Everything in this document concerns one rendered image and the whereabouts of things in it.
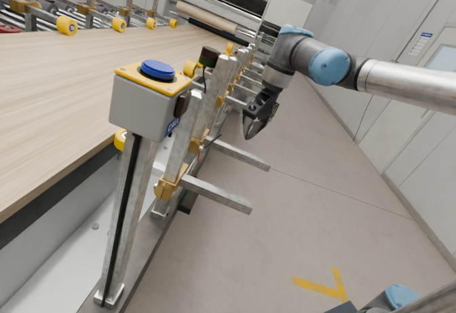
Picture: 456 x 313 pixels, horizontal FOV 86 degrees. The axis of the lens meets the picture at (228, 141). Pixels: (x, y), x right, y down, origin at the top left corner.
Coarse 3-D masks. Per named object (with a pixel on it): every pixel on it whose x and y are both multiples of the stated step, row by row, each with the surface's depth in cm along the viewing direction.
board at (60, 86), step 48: (0, 48) 87; (48, 48) 101; (96, 48) 121; (144, 48) 150; (192, 48) 198; (0, 96) 66; (48, 96) 73; (96, 96) 83; (0, 144) 53; (48, 144) 57; (96, 144) 63; (0, 192) 44
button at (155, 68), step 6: (150, 60) 29; (156, 60) 30; (144, 66) 28; (150, 66) 28; (156, 66) 28; (162, 66) 29; (168, 66) 30; (144, 72) 28; (150, 72) 27; (156, 72) 27; (162, 72) 28; (168, 72) 28; (174, 72) 30; (162, 78) 28; (168, 78) 28
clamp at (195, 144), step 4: (208, 132) 99; (192, 136) 89; (204, 136) 92; (192, 140) 88; (196, 140) 88; (200, 140) 89; (192, 144) 88; (196, 144) 87; (200, 144) 89; (188, 148) 89; (192, 148) 88; (196, 148) 88; (192, 152) 89
